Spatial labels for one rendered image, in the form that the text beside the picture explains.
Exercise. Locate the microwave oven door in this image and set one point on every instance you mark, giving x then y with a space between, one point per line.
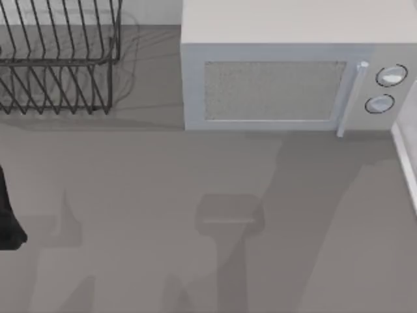
195 91

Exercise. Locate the pale microwave oven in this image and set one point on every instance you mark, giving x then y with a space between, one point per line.
293 23

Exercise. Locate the small microwave knob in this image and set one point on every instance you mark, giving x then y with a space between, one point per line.
379 103

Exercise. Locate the large microwave knob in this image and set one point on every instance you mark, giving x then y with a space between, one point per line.
391 75

